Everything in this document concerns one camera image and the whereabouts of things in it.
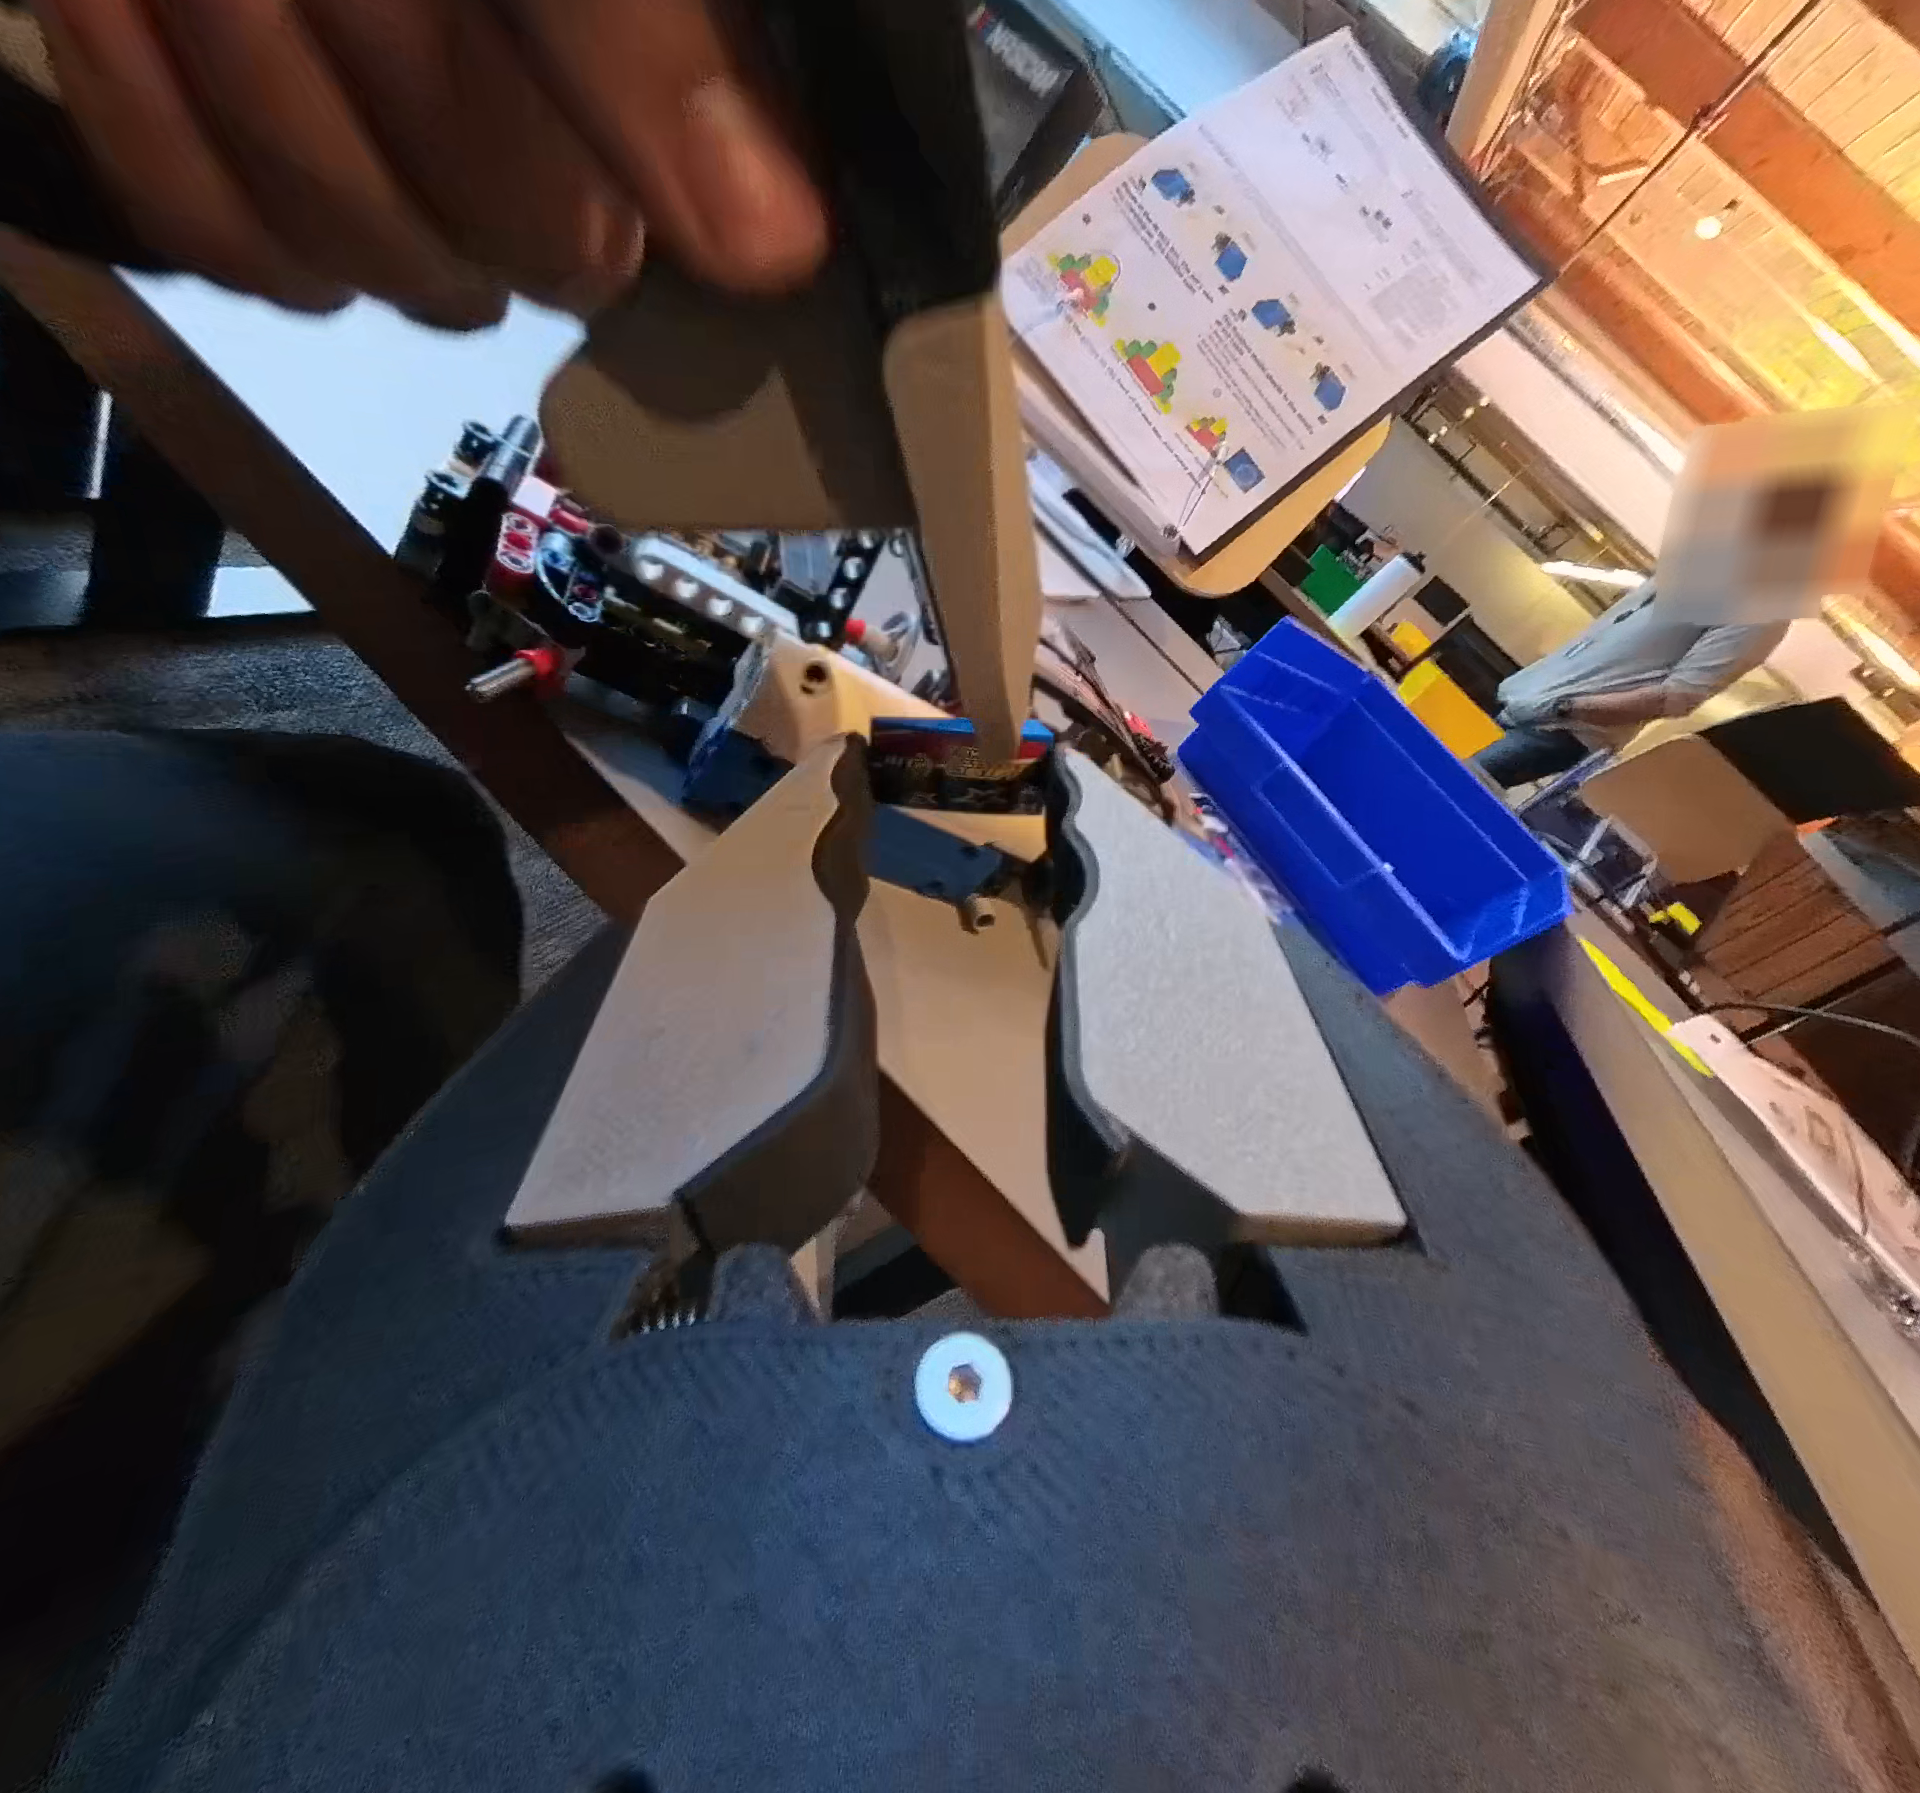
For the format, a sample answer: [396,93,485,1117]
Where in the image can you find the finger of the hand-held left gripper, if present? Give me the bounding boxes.
[536,266,842,533]
[882,293,1047,763]

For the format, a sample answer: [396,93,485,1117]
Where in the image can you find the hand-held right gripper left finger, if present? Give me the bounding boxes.
[500,735,886,1260]

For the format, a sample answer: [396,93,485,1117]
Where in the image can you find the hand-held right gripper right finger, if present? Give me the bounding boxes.
[1043,747,1414,1252]

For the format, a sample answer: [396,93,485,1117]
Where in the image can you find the toy brick car model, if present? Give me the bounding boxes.
[396,414,1186,941]

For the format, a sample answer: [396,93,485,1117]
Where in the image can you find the person's left hand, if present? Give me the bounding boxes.
[26,0,830,329]

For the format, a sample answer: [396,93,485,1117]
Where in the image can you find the blue plastic bin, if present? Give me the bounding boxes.
[1177,617,1571,997]

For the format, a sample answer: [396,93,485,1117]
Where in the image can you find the white sheet with coloured pictures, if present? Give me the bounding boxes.
[1001,31,1547,557]

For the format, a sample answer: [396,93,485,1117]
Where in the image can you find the white bottle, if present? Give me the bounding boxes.
[1332,553,1427,645]

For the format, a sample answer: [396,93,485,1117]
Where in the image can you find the yellow plastic bin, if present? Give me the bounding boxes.
[1395,656,1506,760]

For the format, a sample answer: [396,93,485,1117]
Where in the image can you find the person's grey pants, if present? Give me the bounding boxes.
[0,727,527,1449]

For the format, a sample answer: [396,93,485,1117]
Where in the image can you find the long white table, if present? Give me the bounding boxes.
[1484,908,1920,1630]

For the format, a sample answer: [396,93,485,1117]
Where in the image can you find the black monitor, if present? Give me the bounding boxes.
[1703,696,1920,823]

